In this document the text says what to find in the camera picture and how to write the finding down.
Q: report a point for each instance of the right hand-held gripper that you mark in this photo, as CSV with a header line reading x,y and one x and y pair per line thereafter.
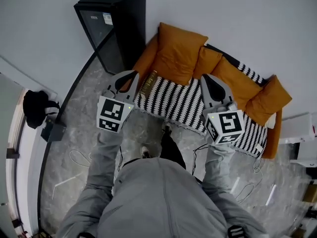
x,y
226,124

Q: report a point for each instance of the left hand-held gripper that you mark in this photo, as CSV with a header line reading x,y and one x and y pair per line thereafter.
x,y
111,113

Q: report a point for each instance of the brown gold book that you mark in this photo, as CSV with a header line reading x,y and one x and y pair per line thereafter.
x,y
148,84

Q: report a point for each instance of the orange sofa seat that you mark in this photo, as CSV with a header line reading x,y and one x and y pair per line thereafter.
x,y
146,58

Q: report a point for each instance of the person's right forearm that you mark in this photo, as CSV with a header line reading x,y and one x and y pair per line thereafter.
x,y
218,165

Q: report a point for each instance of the person's left forearm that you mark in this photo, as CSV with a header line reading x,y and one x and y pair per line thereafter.
x,y
107,152

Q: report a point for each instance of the long orange cushion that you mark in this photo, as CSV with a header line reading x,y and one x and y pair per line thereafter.
x,y
237,84

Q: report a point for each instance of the small orange cushion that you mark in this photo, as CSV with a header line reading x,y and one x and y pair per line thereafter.
x,y
206,62

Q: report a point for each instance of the black white striped blanket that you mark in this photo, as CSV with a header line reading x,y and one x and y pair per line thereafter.
x,y
173,100

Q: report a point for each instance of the large orange cushion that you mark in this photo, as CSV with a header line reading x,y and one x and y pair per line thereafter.
x,y
177,54

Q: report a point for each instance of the square orange cushion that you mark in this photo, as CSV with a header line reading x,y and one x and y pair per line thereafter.
x,y
270,99

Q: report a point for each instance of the black glass-door cabinet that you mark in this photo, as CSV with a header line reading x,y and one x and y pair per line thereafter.
x,y
109,26

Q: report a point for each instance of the person's grey shoe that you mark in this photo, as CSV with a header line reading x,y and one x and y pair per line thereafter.
x,y
167,128
145,152

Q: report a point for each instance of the person's black trouser leg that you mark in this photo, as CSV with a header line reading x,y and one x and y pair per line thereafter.
x,y
171,149

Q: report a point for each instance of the black box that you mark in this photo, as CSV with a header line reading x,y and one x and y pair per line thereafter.
x,y
55,131

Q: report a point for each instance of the black backpack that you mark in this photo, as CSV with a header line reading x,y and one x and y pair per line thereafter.
x,y
36,109

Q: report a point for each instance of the white cabinet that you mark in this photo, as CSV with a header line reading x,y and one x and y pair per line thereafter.
x,y
301,128

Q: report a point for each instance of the person's grey jacket torso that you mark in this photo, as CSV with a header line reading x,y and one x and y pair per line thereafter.
x,y
161,199

